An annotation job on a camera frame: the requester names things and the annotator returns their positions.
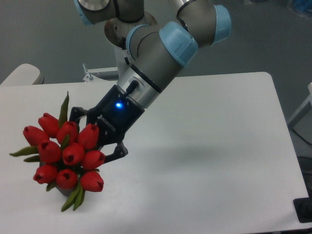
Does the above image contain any white chair armrest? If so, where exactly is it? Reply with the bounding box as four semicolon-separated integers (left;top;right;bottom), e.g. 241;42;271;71
0;63;44;87

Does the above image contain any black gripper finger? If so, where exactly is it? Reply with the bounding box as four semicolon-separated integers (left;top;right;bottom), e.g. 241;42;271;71
99;142;128;164
69;107;88;127

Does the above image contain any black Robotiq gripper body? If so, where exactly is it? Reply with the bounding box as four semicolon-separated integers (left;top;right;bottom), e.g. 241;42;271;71
86;85;144;146

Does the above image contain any black device at table edge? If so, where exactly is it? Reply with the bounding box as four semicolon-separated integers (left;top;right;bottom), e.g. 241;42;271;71
293;197;312;223

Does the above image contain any white furniture frame at right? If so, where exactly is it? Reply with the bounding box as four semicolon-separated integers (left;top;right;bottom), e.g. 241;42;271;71
287;83;312;129

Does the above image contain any dark grey ribbed vase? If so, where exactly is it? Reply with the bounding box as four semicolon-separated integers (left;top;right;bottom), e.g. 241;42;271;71
39;162;81;197

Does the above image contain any red tulip bouquet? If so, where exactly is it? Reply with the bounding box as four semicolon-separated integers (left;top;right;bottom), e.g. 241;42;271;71
10;96;104;212

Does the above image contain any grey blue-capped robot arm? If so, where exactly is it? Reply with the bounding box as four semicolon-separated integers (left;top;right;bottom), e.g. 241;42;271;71
70;0;232;162

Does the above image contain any black gripper cable connector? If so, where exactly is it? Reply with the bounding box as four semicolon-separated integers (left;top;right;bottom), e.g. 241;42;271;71
124;80;139;96

